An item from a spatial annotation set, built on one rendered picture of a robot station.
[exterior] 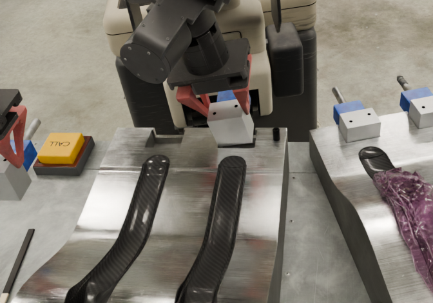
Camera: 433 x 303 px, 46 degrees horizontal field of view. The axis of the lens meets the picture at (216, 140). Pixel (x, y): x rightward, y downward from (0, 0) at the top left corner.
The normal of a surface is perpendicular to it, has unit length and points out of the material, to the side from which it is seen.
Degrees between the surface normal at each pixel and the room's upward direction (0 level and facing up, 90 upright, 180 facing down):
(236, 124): 97
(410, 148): 0
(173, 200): 3
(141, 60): 100
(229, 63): 12
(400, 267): 16
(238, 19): 31
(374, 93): 0
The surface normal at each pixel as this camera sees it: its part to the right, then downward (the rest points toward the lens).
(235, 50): -0.30, -0.65
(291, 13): 0.06, 0.65
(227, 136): -0.11, 0.76
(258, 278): -0.04, -0.97
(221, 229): -0.10, -0.73
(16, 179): 0.98, 0.01
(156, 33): 0.22, -0.38
